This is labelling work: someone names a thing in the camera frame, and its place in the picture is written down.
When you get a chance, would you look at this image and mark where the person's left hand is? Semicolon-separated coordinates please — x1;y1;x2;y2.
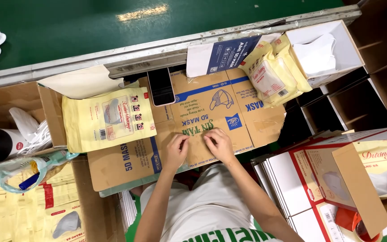
162;134;191;174

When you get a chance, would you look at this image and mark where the person's right hand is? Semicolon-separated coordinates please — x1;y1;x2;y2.
204;128;238;166

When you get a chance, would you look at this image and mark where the flattened printed brown cardboard carton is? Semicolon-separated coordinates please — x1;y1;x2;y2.
88;67;287;193

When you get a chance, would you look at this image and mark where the person's white shirt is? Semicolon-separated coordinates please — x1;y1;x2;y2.
140;164;283;242

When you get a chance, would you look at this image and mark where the black smartphone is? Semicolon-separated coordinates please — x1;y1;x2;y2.
147;68;176;107

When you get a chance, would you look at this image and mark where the thin stack of white sheets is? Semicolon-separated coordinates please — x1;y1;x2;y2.
118;190;138;233

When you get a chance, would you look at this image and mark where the large yellow mask packet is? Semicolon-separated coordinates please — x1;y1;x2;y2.
62;87;157;154

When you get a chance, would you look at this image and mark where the stack of white flat boxes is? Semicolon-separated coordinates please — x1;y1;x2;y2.
251;151;319;242

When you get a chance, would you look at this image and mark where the yellow packet with red print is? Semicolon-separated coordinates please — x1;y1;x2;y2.
270;34;313;94
238;41;298;109

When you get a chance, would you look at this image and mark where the blue and white flat box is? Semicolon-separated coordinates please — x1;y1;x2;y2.
186;32;283;78

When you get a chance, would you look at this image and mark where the cream cardboard flap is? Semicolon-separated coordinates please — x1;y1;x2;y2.
37;65;125;100

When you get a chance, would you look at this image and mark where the red bordered white flat box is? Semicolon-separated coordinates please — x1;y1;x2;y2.
288;126;387;242

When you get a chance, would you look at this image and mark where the brown carton with long flap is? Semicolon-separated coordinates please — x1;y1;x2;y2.
331;143;387;240

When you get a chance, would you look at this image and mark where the white plastic bag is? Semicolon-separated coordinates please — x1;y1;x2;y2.
9;107;54;156

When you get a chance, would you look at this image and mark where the open white box with masks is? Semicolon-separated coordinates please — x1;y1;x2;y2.
285;19;366;89

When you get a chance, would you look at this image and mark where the blue pen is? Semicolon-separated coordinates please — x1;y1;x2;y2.
18;172;41;191

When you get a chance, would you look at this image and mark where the red tape roll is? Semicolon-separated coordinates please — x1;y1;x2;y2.
335;206;384;242

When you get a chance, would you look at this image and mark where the clear teal plastic bag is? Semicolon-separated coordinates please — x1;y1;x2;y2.
0;150;80;194

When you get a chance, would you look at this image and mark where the stack of yellow mask packets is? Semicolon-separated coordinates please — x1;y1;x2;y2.
0;162;86;242

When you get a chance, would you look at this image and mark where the yellow mask packet in carton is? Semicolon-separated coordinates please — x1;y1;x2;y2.
352;138;387;199

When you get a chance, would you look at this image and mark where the brown cardboard compartment shelf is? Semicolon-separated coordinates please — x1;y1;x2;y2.
296;0;387;136

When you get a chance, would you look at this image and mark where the open brown carton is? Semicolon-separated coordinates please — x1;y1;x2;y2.
0;81;68;170

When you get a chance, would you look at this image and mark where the grey metal conveyor rail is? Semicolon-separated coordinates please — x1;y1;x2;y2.
0;5;362;91

